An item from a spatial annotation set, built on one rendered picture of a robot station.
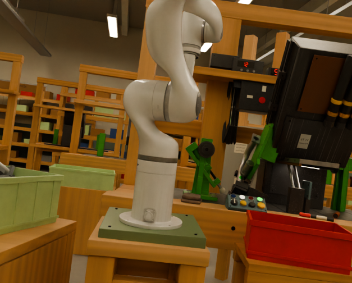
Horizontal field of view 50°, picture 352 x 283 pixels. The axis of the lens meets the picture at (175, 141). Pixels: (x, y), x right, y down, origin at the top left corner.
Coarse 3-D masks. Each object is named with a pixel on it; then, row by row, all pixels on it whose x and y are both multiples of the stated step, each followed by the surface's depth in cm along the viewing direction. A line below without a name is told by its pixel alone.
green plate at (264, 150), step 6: (264, 126) 179; (270, 126) 168; (264, 132) 174; (270, 132) 168; (264, 138) 169; (270, 138) 169; (258, 144) 176; (264, 144) 167; (270, 144) 169; (258, 150) 171; (264, 150) 169; (270, 150) 169; (258, 156) 167; (264, 156) 169; (270, 156) 169; (276, 156) 169; (270, 162) 175
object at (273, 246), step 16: (256, 224) 116; (272, 224) 116; (288, 224) 135; (304, 224) 134; (320, 224) 133; (336, 224) 130; (256, 240) 116; (272, 240) 116; (288, 240) 115; (304, 240) 114; (320, 240) 114; (336, 240) 113; (256, 256) 116; (272, 256) 115; (288, 256) 115; (304, 256) 114; (320, 256) 114; (336, 256) 113; (336, 272) 113
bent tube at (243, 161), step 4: (252, 136) 176; (256, 136) 178; (252, 140) 175; (256, 140) 175; (252, 144) 178; (248, 148) 180; (252, 148) 179; (244, 152) 183; (248, 152) 181; (244, 156) 182; (248, 156) 182; (244, 160) 182; (240, 164) 182; (244, 164) 181; (240, 168) 179; (240, 180) 172
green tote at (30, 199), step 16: (16, 176) 142; (32, 176) 121; (48, 176) 128; (0, 192) 109; (16, 192) 116; (32, 192) 122; (48, 192) 130; (0, 208) 110; (16, 208) 116; (32, 208) 123; (48, 208) 131; (0, 224) 111; (16, 224) 117; (32, 224) 124
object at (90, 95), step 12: (60, 96) 829; (72, 96) 828; (96, 96) 847; (108, 96) 849; (120, 96) 854; (96, 108) 843; (108, 108) 847; (60, 120) 829; (96, 120) 835; (108, 120) 838; (60, 132) 829; (96, 132) 846; (180, 144) 871; (120, 156) 851; (120, 180) 842
